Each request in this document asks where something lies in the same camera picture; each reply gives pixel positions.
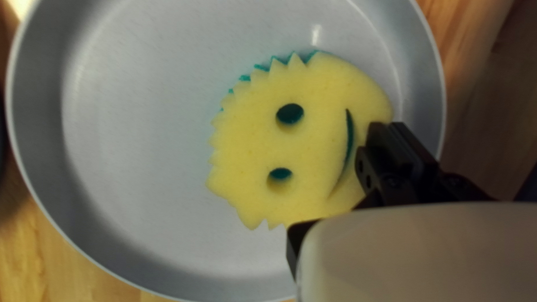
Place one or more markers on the teal round plate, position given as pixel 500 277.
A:
pixel 126 147

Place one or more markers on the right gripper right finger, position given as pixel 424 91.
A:
pixel 440 184

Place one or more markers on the yellow smiling face sponge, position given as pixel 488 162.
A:
pixel 251 147

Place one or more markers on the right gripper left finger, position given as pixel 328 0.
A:
pixel 369 176

